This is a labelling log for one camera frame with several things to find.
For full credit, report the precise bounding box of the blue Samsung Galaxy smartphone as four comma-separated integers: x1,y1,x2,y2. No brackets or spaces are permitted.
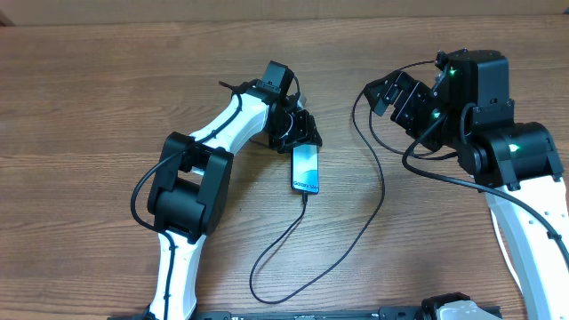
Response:
291,144,319,195

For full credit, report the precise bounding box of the black USB charging cable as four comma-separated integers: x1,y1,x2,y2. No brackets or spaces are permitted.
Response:
248,60,459,306

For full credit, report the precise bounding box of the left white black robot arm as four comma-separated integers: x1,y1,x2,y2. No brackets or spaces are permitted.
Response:
143,61,322,319

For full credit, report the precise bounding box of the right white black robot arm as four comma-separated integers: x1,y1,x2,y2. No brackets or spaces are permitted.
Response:
362,49,568,319

